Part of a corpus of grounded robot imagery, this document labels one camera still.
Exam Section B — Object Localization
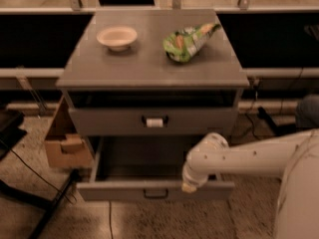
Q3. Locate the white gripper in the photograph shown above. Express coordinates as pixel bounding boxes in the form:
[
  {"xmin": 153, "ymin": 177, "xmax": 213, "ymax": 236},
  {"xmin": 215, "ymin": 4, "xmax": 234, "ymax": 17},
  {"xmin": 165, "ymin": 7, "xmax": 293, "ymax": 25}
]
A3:
[{"xmin": 181, "ymin": 164, "xmax": 208, "ymax": 193}]

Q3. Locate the grey drawer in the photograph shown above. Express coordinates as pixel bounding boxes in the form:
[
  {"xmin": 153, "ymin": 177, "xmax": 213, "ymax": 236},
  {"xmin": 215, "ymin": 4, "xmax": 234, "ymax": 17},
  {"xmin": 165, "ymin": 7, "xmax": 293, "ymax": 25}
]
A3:
[
  {"xmin": 69, "ymin": 108, "xmax": 238, "ymax": 136},
  {"xmin": 77, "ymin": 135, "xmax": 234, "ymax": 201}
]

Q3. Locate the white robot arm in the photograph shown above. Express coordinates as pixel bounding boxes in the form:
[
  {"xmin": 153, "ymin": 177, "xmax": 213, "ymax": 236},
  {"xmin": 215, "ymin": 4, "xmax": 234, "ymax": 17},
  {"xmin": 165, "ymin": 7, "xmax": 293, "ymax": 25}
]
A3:
[{"xmin": 181, "ymin": 129, "xmax": 319, "ymax": 239}]

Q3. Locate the grey top drawer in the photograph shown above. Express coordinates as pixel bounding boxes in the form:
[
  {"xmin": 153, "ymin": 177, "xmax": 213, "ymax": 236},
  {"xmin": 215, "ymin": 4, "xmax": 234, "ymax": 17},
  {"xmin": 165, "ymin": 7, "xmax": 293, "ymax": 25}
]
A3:
[{"xmin": 69, "ymin": 108, "xmax": 238, "ymax": 136}]

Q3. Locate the grey drawer cabinet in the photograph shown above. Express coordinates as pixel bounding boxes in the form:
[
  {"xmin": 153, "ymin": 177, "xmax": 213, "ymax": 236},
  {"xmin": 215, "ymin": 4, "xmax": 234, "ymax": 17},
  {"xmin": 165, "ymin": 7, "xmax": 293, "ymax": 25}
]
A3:
[{"xmin": 55, "ymin": 9, "xmax": 250, "ymax": 181}]

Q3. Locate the brown cardboard box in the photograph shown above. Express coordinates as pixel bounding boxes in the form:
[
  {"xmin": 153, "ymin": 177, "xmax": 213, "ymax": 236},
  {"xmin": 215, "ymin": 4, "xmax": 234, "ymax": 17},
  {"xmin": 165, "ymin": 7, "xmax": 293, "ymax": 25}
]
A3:
[{"xmin": 44, "ymin": 98, "xmax": 94, "ymax": 168}]

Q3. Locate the green chip bag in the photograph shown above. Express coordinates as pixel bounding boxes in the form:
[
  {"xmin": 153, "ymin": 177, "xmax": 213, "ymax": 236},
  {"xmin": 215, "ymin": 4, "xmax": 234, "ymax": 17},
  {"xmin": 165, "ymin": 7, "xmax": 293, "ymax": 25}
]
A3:
[{"xmin": 162, "ymin": 23, "xmax": 221, "ymax": 63}]

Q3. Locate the white paper bowl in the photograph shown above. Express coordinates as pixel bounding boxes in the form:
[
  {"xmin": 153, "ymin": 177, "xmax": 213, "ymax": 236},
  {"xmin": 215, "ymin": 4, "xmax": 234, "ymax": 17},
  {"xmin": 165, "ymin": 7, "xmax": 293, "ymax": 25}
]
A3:
[{"xmin": 97, "ymin": 26, "xmax": 138, "ymax": 52}]

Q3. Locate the black floor cable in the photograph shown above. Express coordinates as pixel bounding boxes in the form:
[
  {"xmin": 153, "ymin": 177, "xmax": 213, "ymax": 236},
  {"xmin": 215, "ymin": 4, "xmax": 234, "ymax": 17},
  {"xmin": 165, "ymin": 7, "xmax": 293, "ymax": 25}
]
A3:
[{"xmin": 108, "ymin": 201, "xmax": 115, "ymax": 239}]

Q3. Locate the black cable right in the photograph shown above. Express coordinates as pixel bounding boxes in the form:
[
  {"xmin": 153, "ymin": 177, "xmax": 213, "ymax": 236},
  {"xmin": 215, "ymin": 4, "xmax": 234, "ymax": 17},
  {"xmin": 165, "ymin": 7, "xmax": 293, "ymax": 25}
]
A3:
[{"xmin": 243, "ymin": 80, "xmax": 300, "ymax": 141}]

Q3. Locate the black stand frame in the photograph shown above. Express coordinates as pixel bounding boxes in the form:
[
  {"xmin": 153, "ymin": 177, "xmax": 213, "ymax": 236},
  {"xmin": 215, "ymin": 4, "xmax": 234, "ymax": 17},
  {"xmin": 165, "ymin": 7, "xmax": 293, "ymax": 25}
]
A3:
[{"xmin": 0, "ymin": 117, "xmax": 82, "ymax": 239}]

